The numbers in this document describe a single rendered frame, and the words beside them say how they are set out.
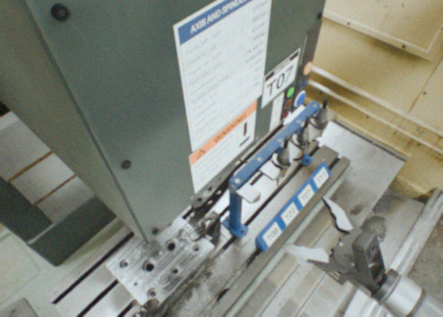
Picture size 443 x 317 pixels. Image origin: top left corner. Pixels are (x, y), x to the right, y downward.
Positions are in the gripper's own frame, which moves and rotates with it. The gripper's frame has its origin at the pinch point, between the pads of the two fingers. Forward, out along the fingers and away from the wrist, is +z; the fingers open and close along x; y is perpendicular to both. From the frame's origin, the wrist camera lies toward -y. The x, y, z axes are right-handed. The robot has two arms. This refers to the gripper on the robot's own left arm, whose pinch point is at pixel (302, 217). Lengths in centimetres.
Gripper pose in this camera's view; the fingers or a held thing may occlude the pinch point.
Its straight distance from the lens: 73.1
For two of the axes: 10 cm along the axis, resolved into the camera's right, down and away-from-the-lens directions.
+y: 0.2, 6.0, 8.0
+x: 6.8, -5.9, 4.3
